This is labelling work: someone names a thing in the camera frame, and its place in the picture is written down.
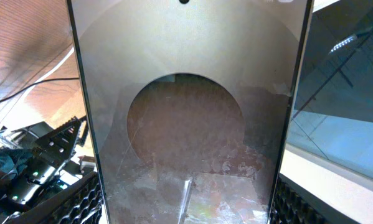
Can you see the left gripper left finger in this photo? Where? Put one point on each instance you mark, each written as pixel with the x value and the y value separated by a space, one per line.
pixel 81 203

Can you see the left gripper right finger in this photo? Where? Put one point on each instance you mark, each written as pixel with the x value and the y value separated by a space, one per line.
pixel 292 204

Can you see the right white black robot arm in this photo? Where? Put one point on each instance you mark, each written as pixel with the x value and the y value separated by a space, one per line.
pixel 42 163

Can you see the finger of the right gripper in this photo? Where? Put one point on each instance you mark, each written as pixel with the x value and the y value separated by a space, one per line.
pixel 56 147

